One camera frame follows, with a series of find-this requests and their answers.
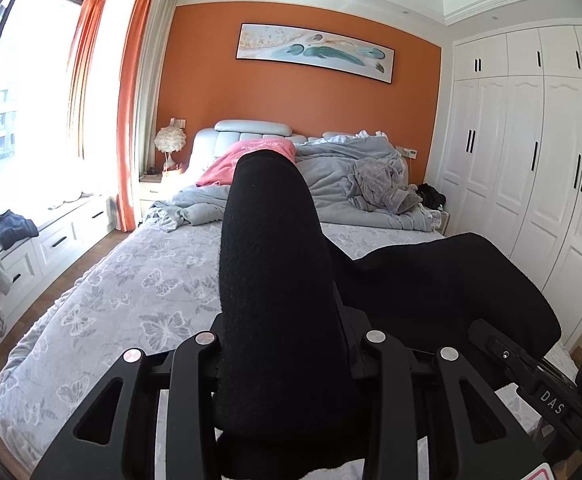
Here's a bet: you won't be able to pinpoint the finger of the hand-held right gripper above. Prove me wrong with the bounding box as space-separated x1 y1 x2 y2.
464 319 582 428

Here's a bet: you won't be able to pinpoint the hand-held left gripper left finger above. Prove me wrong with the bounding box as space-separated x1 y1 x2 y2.
31 332 222 480

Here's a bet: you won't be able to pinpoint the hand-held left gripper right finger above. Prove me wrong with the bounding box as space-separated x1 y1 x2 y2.
356 330 539 480

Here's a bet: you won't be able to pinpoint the black pants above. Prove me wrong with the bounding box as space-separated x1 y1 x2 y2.
212 150 563 480

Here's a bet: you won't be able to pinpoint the bed with butterfly print sheet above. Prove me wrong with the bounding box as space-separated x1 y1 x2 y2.
0 212 582 480

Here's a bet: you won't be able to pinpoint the black bag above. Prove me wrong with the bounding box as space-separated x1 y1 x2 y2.
416 182 447 208

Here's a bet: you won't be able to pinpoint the white nightstand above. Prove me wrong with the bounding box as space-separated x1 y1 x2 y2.
138 170 192 216

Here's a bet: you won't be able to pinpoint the white window seat cabinet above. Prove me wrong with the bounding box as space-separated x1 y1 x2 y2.
0 192 112 356

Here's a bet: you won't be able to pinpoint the crumpled grey blanket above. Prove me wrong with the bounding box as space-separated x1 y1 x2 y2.
353 157 422 213

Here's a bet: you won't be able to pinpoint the white wardrobe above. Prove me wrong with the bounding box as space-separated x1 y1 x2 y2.
436 22 582 356

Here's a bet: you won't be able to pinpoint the pink blanket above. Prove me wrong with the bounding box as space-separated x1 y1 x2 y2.
196 140 298 188

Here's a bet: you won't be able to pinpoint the grey duvet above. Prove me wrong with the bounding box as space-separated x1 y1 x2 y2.
143 132 444 233

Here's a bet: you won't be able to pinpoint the dark blue clothes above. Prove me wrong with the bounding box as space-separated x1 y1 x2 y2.
0 211 39 251

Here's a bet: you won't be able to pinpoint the white feather table lamp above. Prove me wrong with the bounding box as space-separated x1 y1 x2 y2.
154 126 188 176

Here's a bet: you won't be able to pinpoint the light grey padded headboard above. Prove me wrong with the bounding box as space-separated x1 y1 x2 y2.
190 120 389 171

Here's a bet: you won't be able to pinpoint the white sheer curtain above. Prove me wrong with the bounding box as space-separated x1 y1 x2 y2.
133 0 179 221

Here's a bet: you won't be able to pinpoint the orange curtain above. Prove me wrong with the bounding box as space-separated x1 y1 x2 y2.
116 0 162 233
68 0 106 161

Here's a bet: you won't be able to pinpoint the large window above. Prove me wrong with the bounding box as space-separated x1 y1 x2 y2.
0 0 86 226

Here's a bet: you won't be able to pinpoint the framed feather painting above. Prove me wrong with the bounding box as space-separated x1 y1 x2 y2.
234 23 396 84

